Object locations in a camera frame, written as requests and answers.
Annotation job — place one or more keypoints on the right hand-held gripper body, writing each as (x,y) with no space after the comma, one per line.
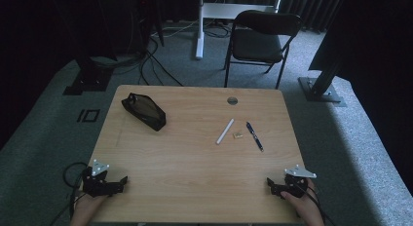
(296,183)

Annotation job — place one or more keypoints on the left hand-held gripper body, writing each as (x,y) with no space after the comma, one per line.
(97,183)

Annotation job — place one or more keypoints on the dark blue pen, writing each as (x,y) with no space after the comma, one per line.
(254,136)

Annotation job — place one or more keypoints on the small tan eraser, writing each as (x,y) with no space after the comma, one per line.
(238,134)

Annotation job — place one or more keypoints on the white pen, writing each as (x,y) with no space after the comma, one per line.
(225,131)

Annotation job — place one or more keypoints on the black pencil case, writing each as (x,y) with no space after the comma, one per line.
(144,111)

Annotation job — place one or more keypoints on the person's right hand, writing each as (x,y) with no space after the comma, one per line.
(302,205)

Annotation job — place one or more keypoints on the person's left hand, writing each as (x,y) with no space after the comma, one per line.
(87,205)

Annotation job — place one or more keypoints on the grey round table grommet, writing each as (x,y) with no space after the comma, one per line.
(232,100)

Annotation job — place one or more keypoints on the black stand with grey base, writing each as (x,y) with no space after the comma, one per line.
(321,89)

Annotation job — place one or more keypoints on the black stand with square base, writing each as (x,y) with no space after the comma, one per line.
(89,80)

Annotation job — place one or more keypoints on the black folding chair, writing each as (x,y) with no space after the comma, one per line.
(256,44)

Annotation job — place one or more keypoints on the dark equipment cabinet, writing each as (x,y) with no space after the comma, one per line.
(144,21)

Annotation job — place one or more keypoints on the dark curtain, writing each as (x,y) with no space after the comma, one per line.
(311,8)

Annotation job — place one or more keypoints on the white desk frame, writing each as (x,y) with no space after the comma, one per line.
(207,11)

